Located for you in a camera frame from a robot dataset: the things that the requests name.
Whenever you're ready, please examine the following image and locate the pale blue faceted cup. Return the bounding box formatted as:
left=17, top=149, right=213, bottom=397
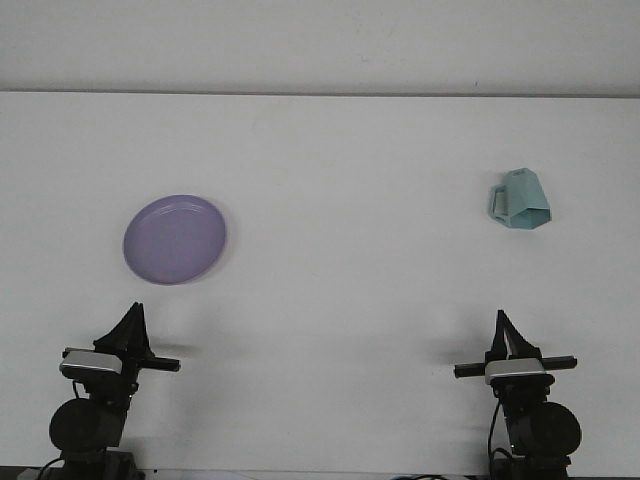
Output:
left=487, top=168, right=553, bottom=231

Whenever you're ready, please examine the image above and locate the pale purple round plate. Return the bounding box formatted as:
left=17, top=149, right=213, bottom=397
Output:
left=123, top=193, right=230, bottom=286

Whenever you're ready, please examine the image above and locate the black arm wrist cable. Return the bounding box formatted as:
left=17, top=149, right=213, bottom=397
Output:
left=486, top=397, right=512, bottom=464

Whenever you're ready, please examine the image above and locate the black arm base cable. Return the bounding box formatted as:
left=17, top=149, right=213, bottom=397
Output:
left=37, top=456, right=67, bottom=480

